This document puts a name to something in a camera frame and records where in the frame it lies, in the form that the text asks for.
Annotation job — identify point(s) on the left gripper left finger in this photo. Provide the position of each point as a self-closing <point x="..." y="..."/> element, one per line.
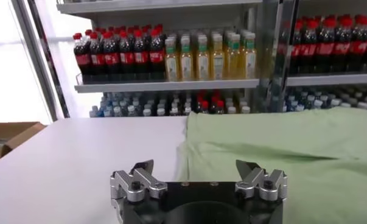
<point x="134" y="185"/>

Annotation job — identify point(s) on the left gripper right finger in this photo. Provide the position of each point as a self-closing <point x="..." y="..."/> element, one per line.
<point x="267" y="185"/>

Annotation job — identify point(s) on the green polo shirt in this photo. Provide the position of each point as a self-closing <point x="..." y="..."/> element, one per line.
<point x="292" y="146"/>

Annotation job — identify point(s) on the dark bottle white cap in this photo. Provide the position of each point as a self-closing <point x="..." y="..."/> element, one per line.
<point x="161" y="111"/>
<point x="146" y="112"/>

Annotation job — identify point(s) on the dark bottle grey label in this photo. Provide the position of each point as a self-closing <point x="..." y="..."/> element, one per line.
<point x="187" y="110"/>
<point x="174" y="110"/>

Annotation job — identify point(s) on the white shelf rack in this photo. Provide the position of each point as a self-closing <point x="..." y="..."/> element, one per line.
<point x="165" y="86"/>
<point x="329" y="79"/>

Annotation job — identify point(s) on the brown cardboard box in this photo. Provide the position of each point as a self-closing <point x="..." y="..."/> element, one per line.
<point x="9" y="137"/>

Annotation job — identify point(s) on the black diagonal frame pole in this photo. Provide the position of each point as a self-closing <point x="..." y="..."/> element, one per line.
<point x="49" y="61"/>

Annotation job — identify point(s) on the grey diagonal frame pole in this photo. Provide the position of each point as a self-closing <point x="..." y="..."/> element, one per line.
<point x="37" y="61"/>

